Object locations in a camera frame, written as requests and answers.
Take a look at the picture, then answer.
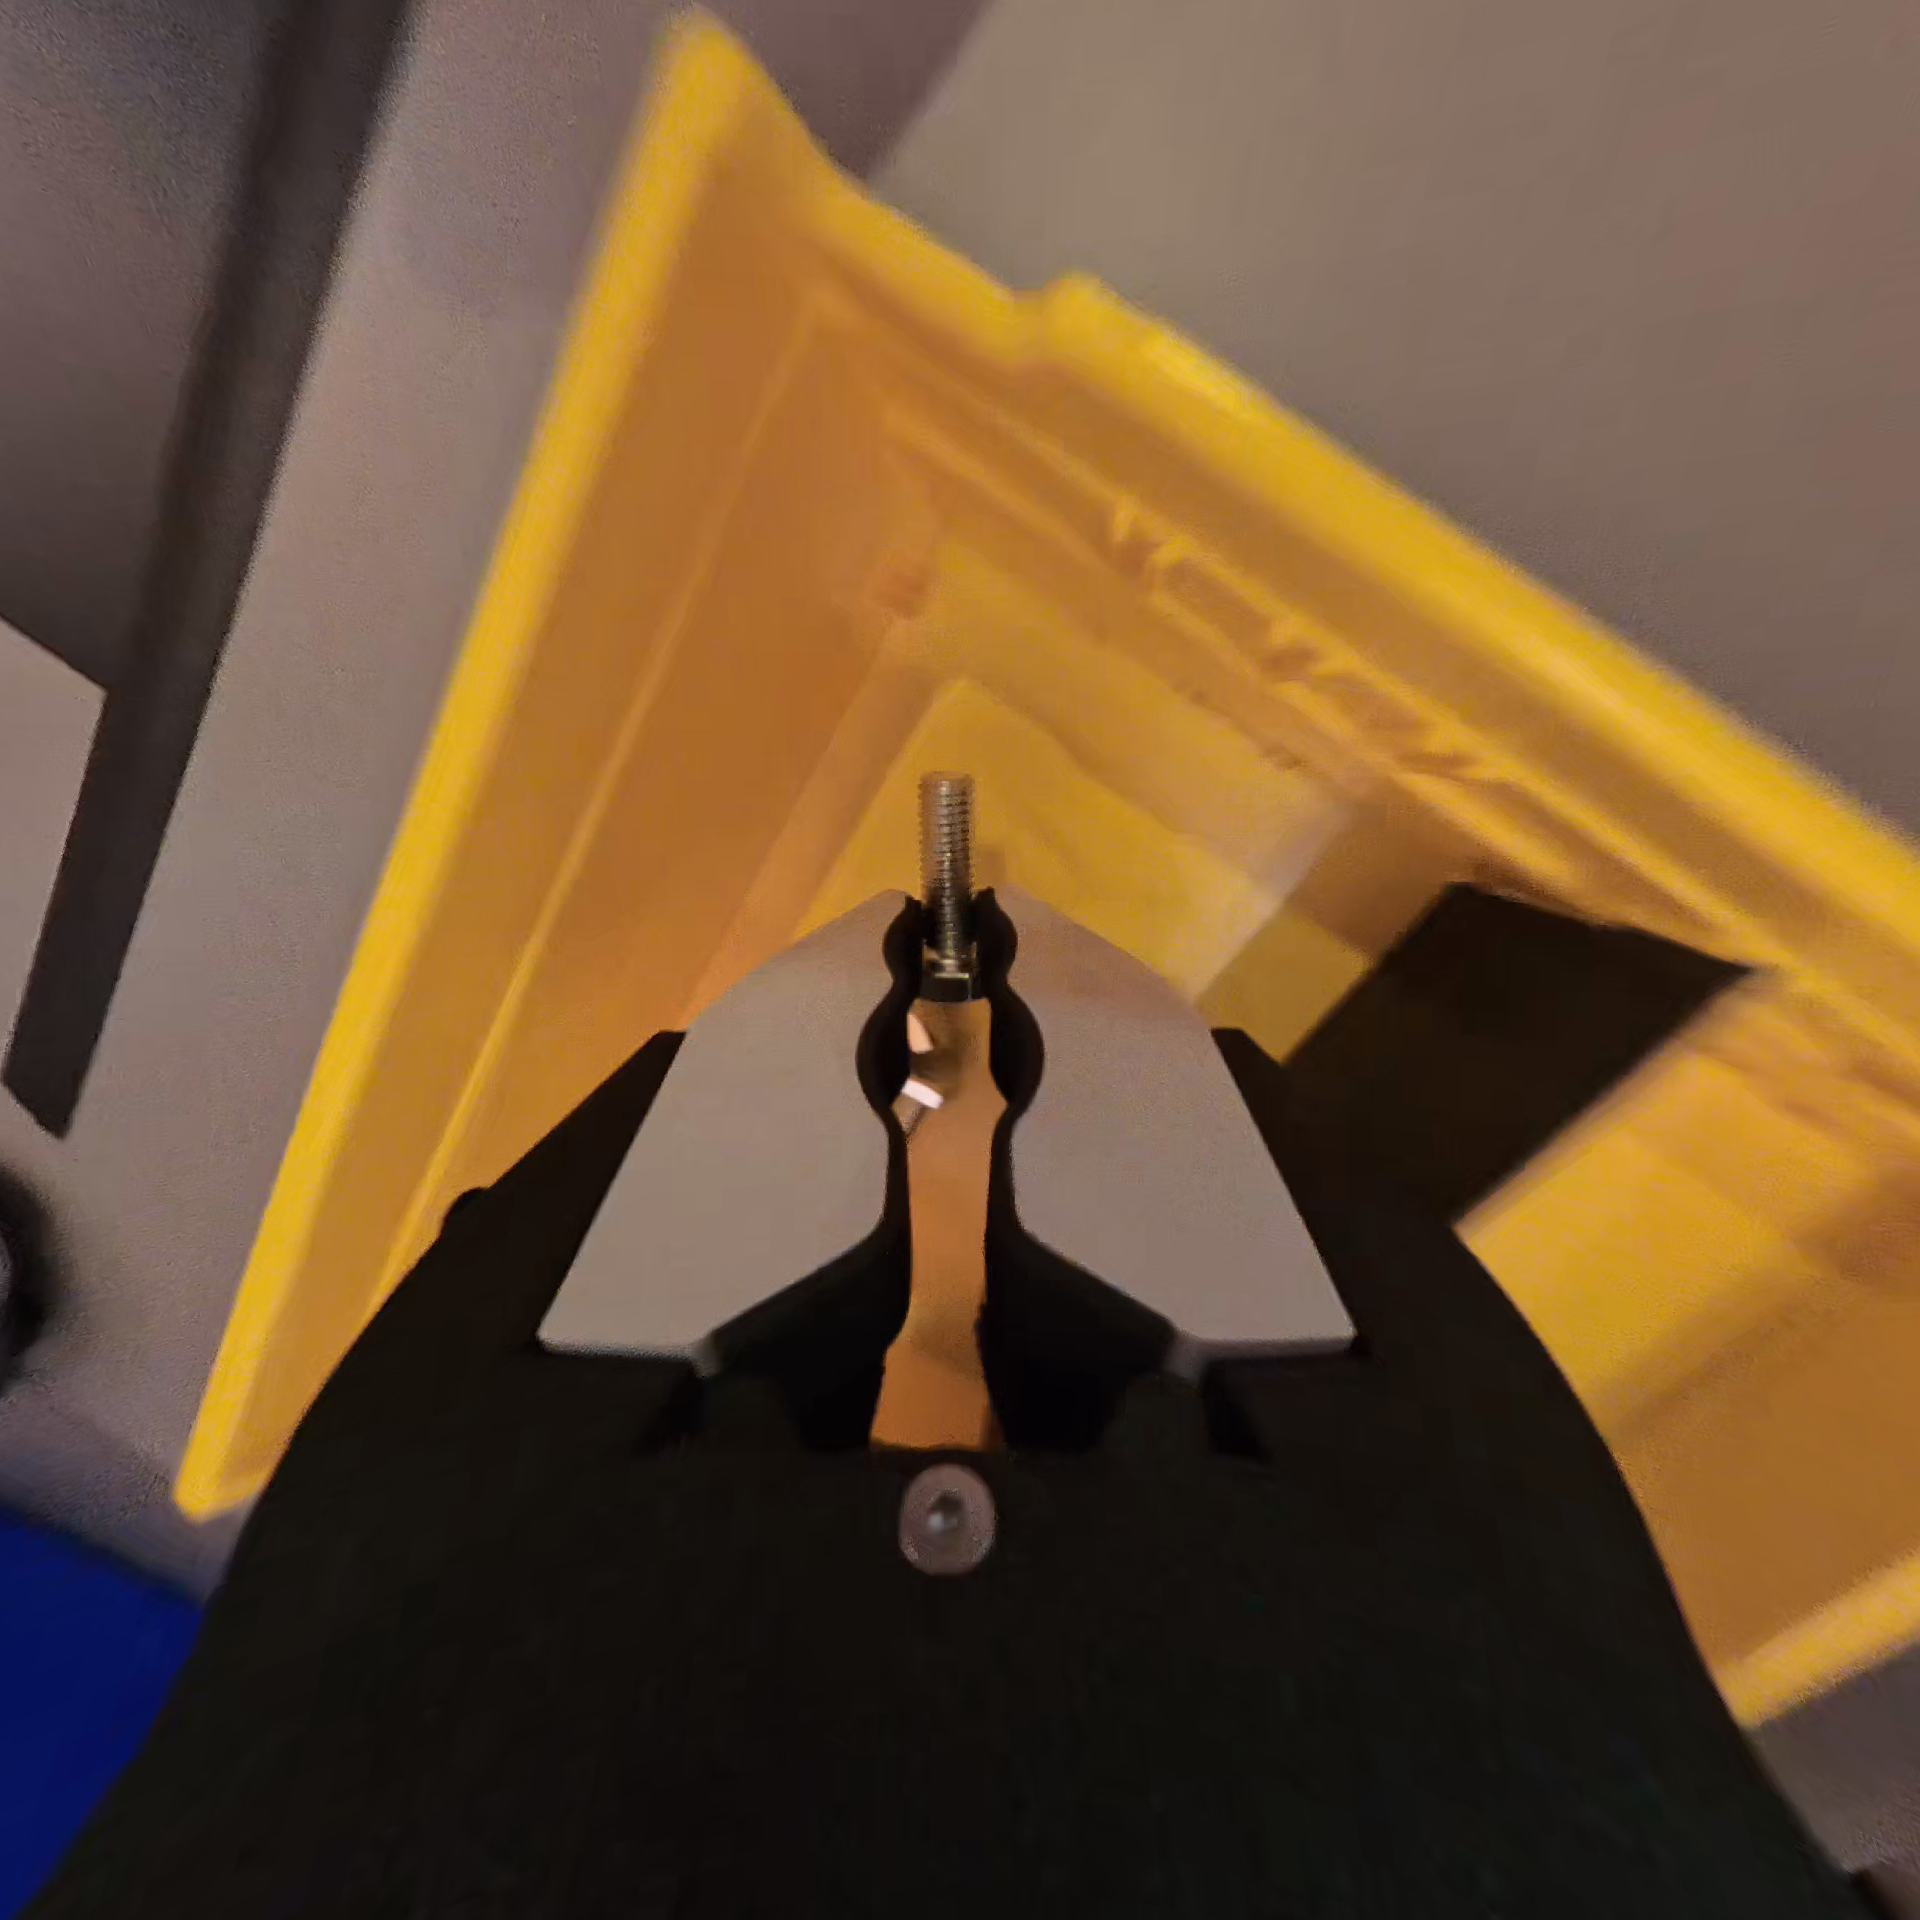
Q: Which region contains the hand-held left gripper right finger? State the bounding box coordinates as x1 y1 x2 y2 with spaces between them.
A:
975 881 1362 1360

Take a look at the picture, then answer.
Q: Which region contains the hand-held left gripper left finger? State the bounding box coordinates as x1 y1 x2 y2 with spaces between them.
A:
537 888 921 1360

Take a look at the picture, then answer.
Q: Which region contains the silver metal bolt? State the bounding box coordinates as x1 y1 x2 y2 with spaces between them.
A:
919 770 986 1003

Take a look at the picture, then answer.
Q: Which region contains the yellow plastic bin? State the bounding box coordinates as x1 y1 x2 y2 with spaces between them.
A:
173 5 1920 1728

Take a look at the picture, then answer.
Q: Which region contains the blue plastic bin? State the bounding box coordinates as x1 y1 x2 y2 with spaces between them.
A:
0 1499 205 1920

